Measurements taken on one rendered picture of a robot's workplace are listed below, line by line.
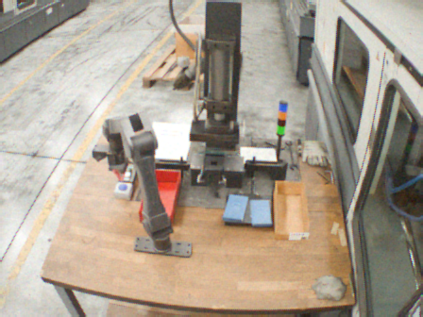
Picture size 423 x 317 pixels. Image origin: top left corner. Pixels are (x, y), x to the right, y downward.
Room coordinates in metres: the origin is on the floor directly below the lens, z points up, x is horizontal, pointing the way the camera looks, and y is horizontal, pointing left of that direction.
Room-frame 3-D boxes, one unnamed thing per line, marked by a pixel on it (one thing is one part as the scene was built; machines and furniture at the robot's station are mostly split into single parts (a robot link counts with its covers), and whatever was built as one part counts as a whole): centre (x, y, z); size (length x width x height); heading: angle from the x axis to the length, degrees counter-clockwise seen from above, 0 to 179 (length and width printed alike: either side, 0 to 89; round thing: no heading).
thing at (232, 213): (1.07, -0.09, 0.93); 0.15 x 0.07 x 0.03; 168
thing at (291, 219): (1.05, -0.30, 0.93); 0.25 x 0.13 x 0.08; 177
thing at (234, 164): (1.27, -0.03, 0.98); 0.20 x 0.10 x 0.01; 87
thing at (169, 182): (1.11, 0.18, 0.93); 0.25 x 0.12 x 0.06; 177
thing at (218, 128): (1.34, -0.01, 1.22); 0.26 x 0.18 x 0.30; 177
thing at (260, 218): (1.04, -0.18, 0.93); 0.15 x 0.07 x 0.03; 1
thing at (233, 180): (1.27, -0.03, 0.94); 0.20 x 0.10 x 0.07; 87
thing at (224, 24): (1.40, -0.03, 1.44); 0.17 x 0.13 x 0.42; 177
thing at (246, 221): (1.08, -0.14, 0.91); 0.17 x 0.16 x 0.02; 87
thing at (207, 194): (1.35, -0.05, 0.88); 0.65 x 0.50 x 0.03; 87
